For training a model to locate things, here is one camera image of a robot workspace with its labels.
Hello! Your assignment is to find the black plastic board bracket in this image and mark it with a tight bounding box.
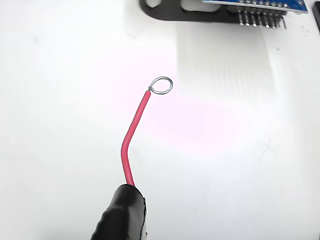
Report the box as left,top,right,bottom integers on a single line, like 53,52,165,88
138,0,320,27

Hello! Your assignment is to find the red wire with metal loop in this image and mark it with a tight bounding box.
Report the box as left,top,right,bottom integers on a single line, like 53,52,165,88
120,76,174,188

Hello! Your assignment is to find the blue circuit board with pins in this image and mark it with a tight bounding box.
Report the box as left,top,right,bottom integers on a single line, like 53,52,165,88
201,0,309,30

